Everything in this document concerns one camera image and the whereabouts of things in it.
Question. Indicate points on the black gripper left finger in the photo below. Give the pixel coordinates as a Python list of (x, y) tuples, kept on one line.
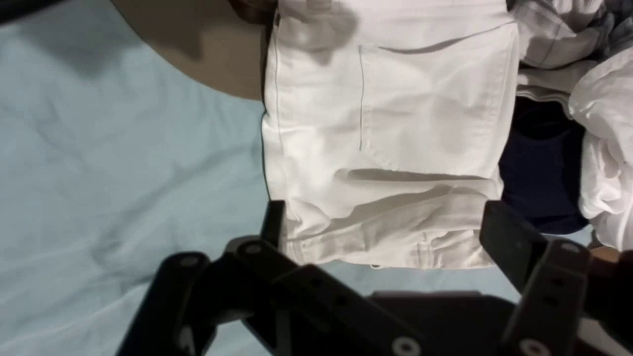
[(297, 302)]

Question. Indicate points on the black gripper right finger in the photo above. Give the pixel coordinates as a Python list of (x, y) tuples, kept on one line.
[(546, 296)]

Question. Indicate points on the white shorts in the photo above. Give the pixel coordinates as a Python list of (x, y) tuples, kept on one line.
[(396, 130)]

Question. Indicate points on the dark garment with swoosh logo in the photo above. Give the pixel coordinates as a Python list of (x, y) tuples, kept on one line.
[(540, 170)]

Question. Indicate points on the white t-shirt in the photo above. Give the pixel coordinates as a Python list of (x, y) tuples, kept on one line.
[(606, 150)]

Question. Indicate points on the light blue bed sheet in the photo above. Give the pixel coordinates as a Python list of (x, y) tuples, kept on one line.
[(131, 164)]

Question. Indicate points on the khaki garment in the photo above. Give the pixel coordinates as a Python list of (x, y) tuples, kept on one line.
[(210, 51)]

